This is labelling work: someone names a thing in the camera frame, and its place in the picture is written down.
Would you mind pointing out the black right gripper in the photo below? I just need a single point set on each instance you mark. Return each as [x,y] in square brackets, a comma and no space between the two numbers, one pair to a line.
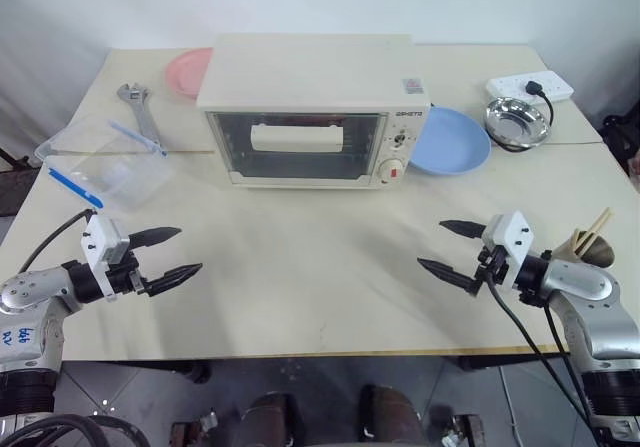
[492,262]

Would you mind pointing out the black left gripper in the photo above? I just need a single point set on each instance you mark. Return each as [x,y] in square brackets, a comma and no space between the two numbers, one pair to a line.
[122,277]

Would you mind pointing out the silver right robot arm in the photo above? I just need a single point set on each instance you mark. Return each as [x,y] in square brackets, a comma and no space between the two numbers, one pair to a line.
[595,307]

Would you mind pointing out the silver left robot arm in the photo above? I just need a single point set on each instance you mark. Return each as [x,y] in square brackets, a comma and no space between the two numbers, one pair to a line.
[35,292]

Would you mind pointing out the white knob with red indicator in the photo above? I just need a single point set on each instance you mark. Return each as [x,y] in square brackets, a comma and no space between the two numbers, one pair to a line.
[391,170]

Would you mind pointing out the black and white control knob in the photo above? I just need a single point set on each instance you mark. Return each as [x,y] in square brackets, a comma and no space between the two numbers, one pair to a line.
[399,140]

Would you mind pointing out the cream toaster oven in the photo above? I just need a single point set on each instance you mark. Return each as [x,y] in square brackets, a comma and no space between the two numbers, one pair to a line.
[310,82]

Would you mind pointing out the clear container with blue clips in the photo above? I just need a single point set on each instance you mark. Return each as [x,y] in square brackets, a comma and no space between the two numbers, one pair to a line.
[107,167]

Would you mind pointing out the blue plastic plate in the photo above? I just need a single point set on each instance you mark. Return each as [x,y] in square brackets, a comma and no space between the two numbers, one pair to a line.
[452,142]

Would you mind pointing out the wooden chopstick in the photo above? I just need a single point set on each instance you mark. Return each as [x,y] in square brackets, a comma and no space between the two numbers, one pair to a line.
[597,224]
[592,237]

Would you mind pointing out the silver adjustable wrench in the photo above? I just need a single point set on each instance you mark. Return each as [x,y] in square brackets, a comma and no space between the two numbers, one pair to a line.
[142,117]

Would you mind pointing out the stainless steel bowl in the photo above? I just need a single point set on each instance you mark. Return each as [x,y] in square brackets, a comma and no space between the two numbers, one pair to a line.
[515,122]

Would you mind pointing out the beige chopstick holder cup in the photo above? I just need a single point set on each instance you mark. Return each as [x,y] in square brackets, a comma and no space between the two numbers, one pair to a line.
[597,254]

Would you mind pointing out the dark background equipment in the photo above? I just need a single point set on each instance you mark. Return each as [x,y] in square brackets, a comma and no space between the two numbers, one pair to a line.
[15,182]

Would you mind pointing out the white power strip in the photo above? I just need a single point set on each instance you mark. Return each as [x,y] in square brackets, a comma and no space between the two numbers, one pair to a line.
[510,84]

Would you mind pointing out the dark rounded shape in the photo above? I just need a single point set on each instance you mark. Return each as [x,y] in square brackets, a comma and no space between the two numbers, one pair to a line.
[267,422]
[392,417]

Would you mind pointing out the pink plastic plate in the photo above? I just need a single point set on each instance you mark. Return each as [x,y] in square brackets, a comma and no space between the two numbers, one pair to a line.
[185,72]

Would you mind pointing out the dark background clutter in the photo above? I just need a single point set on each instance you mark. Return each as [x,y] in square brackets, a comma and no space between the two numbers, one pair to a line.
[622,142]

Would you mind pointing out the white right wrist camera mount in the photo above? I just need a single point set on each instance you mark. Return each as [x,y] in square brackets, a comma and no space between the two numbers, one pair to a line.
[510,239]

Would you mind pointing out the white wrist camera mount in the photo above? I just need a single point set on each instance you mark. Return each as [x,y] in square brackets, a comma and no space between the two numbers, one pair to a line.
[510,239]
[98,237]

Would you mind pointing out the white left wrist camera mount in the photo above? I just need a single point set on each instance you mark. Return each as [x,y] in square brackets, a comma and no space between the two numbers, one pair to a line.
[98,237]

